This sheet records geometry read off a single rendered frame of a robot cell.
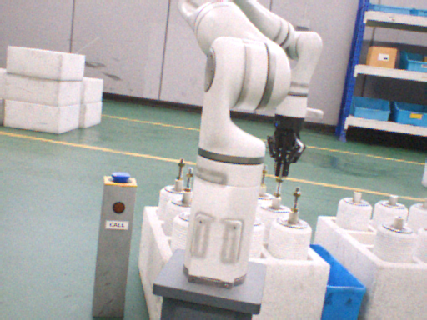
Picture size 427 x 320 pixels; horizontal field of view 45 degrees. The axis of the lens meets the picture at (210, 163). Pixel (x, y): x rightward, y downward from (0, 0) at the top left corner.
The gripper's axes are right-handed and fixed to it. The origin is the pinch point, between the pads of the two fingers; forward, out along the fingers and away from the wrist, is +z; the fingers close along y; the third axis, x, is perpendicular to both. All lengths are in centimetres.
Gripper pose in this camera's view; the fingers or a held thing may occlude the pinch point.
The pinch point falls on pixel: (281, 170)
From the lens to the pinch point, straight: 132.1
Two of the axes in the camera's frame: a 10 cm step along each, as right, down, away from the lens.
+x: 8.5, 0.1, 5.3
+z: -1.3, 9.7, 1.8
